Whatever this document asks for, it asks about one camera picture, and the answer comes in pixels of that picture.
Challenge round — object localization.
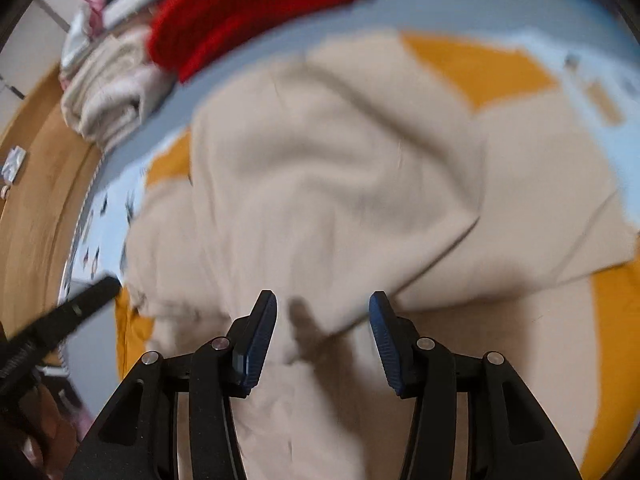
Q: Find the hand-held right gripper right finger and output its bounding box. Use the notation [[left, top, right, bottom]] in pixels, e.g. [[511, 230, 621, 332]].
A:
[[368, 291, 583, 480]]

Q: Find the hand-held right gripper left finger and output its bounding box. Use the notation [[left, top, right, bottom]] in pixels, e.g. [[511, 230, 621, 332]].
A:
[[65, 290, 278, 480]]

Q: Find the red folded quilt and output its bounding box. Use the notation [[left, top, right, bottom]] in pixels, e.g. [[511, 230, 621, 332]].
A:
[[148, 0, 374, 84]]

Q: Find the tissue pack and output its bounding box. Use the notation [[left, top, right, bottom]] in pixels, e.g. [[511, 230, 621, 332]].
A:
[[1, 146, 27, 185]]

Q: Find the bed with grey sheet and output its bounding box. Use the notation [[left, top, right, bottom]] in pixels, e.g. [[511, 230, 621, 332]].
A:
[[60, 0, 640, 411]]

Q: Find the light blue printed blanket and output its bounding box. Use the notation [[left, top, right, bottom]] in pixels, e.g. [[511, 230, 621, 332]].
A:
[[62, 27, 640, 306]]

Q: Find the white and pink cloth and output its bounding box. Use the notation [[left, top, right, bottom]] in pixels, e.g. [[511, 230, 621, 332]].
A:
[[59, 0, 109, 77]]

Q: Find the cream fluffy folded blanket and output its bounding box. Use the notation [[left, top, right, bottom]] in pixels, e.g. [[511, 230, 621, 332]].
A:
[[60, 27, 177, 153]]

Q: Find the person's left hand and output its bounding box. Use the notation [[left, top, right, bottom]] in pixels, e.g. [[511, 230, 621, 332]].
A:
[[20, 385, 83, 468]]

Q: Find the beige and yellow hooded jacket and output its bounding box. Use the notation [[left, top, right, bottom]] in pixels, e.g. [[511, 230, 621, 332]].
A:
[[115, 30, 640, 480]]

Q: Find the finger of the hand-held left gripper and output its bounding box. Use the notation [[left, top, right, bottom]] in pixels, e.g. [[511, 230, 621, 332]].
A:
[[20, 276, 122, 361]]

